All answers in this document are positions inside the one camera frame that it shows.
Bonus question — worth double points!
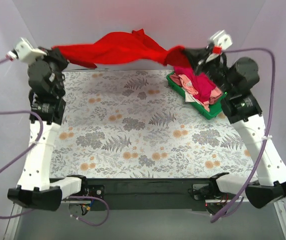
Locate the red t shirt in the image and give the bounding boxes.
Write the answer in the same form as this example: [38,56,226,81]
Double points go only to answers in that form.
[53,29,190,68]

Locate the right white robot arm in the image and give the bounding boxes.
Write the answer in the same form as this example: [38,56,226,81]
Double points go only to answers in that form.
[184,44,286,209]

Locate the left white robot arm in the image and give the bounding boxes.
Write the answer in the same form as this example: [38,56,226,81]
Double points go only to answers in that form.
[7,48,89,211]

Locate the magenta t shirt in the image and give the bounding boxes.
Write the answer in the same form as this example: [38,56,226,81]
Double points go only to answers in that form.
[174,66,222,106]

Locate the green plastic tray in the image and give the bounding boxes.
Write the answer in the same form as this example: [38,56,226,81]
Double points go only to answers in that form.
[166,70,227,121]

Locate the white garment in tray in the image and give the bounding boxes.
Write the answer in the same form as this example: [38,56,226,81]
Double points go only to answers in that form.
[185,92,198,103]

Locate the pink t shirt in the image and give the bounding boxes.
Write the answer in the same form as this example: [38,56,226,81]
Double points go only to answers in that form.
[170,73,212,109]

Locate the floral table cloth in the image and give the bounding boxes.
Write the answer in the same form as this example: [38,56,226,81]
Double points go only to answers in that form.
[50,70,253,178]

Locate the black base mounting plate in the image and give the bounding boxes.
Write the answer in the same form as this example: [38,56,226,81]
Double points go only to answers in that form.
[82,177,238,212]

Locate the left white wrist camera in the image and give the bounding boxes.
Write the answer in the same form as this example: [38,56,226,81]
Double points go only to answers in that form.
[6,37,47,65]

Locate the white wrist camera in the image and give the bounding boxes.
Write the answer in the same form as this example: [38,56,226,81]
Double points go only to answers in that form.
[6,37,47,65]
[205,30,232,63]

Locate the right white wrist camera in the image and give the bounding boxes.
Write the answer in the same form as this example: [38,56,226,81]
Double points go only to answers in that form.
[205,30,232,63]

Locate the aluminium frame rail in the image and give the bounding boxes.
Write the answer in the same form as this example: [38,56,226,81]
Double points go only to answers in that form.
[5,197,286,240]

